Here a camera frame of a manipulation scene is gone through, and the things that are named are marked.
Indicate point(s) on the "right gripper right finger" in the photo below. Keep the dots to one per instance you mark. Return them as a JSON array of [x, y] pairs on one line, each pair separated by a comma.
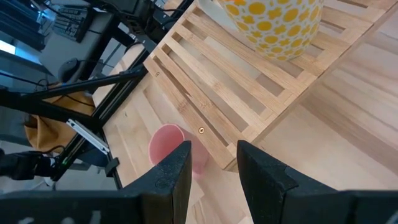
[[267, 189]]

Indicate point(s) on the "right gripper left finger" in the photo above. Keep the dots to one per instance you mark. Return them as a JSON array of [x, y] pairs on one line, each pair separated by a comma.
[[168, 186]]

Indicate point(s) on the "pink faceted mug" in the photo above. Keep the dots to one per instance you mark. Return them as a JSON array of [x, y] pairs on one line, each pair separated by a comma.
[[164, 140]]

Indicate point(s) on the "white mug yellow dots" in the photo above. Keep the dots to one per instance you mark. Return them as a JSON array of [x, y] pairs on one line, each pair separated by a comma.
[[273, 28]]

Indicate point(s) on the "wooden slatted mug rack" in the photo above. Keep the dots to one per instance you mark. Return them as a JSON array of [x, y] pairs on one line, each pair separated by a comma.
[[217, 87]]

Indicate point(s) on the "brown paper bag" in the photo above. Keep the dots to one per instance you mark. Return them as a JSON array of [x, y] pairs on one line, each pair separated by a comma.
[[53, 130]]

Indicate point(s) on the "black device green light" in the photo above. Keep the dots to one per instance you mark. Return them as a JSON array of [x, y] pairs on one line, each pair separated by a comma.
[[25, 165]]

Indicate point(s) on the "black computer mouse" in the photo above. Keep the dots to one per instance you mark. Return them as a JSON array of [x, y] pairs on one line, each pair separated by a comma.
[[67, 70]]

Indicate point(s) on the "grey computer desk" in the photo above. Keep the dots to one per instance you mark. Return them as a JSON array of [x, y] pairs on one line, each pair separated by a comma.
[[77, 49]]

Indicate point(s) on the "black keyboard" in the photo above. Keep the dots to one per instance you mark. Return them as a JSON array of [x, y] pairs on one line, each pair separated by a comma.
[[71, 23]]

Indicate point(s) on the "dark computer monitor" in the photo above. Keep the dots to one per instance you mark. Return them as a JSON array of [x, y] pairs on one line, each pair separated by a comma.
[[18, 25]]

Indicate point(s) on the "silver aluminium bracket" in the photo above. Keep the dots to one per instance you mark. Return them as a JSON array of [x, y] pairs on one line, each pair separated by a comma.
[[88, 137]]

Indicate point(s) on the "black aluminium table frame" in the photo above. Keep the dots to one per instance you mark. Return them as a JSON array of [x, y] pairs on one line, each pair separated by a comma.
[[121, 90]]

